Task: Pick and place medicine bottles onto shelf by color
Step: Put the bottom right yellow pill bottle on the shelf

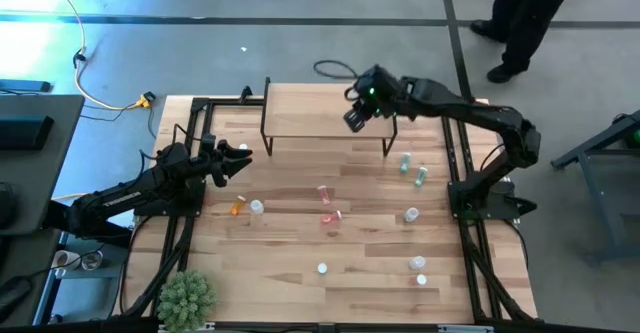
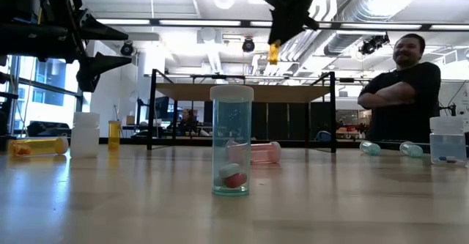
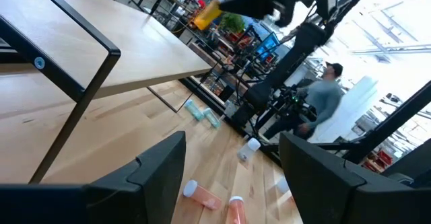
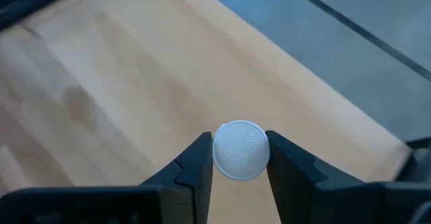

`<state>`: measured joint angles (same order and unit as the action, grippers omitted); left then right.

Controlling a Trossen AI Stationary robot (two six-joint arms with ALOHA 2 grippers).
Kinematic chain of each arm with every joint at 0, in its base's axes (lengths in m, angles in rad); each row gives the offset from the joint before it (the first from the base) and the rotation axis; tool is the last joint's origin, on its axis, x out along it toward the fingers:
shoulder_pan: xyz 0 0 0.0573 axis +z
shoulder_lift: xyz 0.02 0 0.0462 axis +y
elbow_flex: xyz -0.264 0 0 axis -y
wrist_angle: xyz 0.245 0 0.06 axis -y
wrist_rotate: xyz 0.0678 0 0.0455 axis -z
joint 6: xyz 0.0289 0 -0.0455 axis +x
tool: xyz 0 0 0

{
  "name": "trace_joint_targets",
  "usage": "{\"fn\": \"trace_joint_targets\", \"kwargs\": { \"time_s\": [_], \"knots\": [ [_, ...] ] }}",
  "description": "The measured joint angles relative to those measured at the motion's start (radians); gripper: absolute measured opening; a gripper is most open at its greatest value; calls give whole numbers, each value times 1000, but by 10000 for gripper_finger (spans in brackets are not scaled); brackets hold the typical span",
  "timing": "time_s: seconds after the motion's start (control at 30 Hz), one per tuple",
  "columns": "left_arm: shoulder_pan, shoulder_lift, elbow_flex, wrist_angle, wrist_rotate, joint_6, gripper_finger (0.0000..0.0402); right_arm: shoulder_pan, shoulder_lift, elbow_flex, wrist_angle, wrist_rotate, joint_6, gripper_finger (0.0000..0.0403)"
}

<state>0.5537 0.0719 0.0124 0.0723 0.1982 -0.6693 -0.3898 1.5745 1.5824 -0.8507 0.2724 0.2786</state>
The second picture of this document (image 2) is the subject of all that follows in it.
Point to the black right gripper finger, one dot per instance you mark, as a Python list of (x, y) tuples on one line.
[(286, 26)]

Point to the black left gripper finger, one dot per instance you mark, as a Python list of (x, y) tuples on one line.
[(91, 72), (97, 31)]

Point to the small orange pill bottle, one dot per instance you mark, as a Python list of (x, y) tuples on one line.
[(274, 53)]

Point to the white opaque plastic bottle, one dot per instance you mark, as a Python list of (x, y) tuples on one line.
[(85, 136)]

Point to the medium orange pill bottle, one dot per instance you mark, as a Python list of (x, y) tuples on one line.
[(114, 136)]

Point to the large orange pill bottle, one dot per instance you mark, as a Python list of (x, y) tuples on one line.
[(38, 146)]

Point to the large teal pill bottle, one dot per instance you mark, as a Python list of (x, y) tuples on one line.
[(231, 141)]

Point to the small teal pill bottle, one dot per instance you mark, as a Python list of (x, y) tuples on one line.
[(370, 148), (411, 149)]

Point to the clear bottle white cap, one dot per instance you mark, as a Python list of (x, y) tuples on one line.
[(447, 141)]

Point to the black round ceiling lamp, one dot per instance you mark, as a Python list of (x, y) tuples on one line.
[(127, 48), (248, 45)]

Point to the large window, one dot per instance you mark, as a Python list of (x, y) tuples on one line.
[(47, 90)]

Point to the small cardboard box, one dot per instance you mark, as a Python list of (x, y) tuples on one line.
[(130, 120)]

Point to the long overhead light bar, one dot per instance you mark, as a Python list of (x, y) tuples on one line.
[(220, 23)]

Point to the black sofa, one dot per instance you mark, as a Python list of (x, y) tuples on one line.
[(51, 128)]

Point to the dark monitor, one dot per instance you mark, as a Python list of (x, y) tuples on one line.
[(162, 107)]

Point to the black track spotlights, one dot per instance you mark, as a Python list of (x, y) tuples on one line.
[(373, 44)]

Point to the black partition panels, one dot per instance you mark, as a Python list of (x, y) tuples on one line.
[(282, 121)]

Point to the person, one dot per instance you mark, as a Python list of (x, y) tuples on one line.
[(403, 101), (187, 121)]

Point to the blue rounded object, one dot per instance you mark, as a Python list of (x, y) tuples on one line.
[(323, 136)]

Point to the pink pill bottle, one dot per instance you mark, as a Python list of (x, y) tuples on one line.
[(265, 153)]

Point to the black left wrist camera housing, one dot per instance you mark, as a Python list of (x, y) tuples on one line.
[(65, 0)]

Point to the wooden shelf black metal frame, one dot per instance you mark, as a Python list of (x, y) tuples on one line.
[(293, 94)]

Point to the silver ventilation duct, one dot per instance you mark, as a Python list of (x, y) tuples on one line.
[(366, 9)]

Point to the black aluminium rig frame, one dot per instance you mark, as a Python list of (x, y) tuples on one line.
[(133, 141)]

